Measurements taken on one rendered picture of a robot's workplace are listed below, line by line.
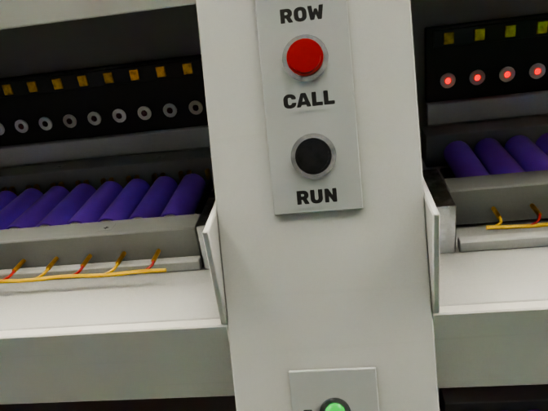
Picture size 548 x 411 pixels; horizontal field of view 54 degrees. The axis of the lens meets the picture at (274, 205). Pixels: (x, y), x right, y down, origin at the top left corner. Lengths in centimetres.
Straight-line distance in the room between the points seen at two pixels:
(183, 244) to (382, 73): 14
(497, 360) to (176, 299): 16
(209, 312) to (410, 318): 10
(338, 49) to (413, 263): 10
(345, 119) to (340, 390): 12
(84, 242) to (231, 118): 12
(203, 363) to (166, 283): 5
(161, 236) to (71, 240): 5
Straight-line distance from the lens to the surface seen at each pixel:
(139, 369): 29
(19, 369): 31
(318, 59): 24
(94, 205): 37
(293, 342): 26
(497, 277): 28
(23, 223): 38
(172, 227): 30
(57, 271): 33
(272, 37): 25
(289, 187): 24
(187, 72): 41
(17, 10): 31
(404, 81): 25
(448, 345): 27
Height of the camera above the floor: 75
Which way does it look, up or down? 4 degrees down
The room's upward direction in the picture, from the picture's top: 5 degrees counter-clockwise
